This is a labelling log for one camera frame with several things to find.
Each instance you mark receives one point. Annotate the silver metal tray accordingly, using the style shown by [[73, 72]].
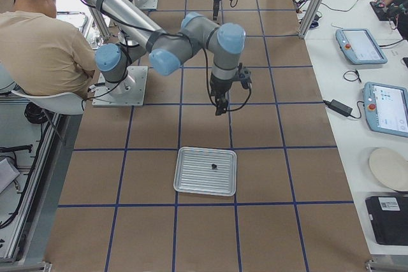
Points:
[[193, 173]]

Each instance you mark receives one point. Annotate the black power adapter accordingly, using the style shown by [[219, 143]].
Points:
[[338, 107]]

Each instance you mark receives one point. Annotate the upper teach pendant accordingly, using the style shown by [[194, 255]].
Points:
[[359, 46]]

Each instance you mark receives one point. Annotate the teach pendant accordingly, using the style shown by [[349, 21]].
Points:
[[359, 46], [386, 108]]

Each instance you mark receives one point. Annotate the white chair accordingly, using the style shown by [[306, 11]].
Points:
[[66, 103]]

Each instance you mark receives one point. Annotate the lower teach pendant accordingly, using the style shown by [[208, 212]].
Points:
[[386, 108]]

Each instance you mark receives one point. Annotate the seated person in beige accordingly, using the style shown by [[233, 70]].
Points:
[[42, 54]]

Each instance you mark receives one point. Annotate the beige round plate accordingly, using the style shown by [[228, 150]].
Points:
[[389, 168]]

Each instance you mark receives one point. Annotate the black laptop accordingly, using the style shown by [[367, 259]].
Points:
[[388, 217]]

